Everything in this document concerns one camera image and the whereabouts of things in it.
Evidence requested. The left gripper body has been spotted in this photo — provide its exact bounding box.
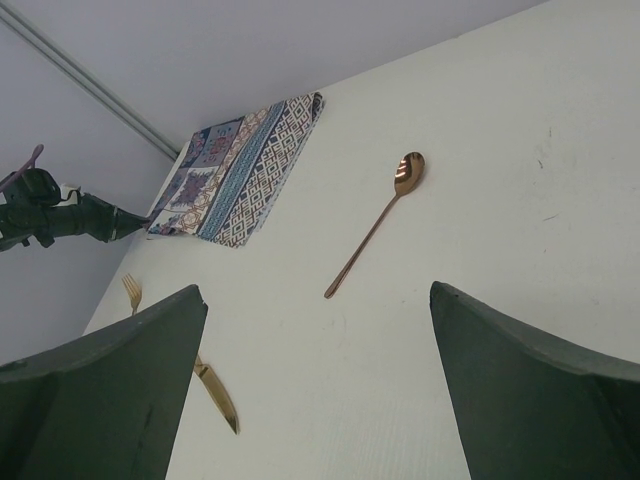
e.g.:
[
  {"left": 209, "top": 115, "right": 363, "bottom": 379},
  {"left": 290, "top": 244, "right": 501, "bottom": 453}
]
[{"left": 1, "top": 168, "right": 82, "bottom": 250}]

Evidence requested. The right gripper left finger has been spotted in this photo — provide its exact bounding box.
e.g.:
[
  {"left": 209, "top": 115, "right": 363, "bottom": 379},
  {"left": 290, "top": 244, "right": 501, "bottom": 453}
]
[{"left": 1, "top": 285, "right": 208, "bottom": 479}]

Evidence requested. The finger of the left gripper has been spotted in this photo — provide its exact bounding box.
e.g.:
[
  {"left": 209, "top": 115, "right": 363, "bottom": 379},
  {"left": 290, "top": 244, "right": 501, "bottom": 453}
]
[{"left": 79, "top": 194, "right": 149, "bottom": 243}]

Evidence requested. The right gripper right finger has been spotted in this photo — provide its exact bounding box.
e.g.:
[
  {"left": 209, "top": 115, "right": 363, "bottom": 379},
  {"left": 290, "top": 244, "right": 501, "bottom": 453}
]
[{"left": 430, "top": 282, "right": 639, "bottom": 479}]

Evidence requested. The gold knife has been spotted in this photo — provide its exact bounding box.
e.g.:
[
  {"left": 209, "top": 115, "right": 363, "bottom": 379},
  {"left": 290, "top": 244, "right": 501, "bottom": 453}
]
[{"left": 193, "top": 355, "right": 240, "bottom": 435}]

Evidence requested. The copper spoon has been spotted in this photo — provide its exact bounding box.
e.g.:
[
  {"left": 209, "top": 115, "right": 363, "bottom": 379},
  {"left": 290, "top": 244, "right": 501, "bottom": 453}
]
[{"left": 323, "top": 151, "right": 426, "bottom": 299}]

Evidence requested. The gold fork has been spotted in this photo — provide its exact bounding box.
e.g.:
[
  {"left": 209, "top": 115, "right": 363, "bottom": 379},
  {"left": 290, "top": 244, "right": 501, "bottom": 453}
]
[{"left": 122, "top": 274, "right": 143, "bottom": 315}]

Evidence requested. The patterned cloth placemat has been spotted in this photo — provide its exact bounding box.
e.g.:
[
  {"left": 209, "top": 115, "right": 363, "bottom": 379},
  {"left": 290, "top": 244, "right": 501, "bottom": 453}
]
[{"left": 148, "top": 92, "right": 325, "bottom": 248}]

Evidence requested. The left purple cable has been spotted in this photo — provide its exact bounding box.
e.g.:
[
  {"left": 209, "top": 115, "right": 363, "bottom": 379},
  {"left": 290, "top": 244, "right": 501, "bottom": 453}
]
[{"left": 0, "top": 143, "right": 45, "bottom": 190}]

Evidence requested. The left aluminium frame post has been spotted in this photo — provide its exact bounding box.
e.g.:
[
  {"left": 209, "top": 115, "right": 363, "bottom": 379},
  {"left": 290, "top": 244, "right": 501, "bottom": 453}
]
[{"left": 1, "top": 1, "right": 181, "bottom": 161}]

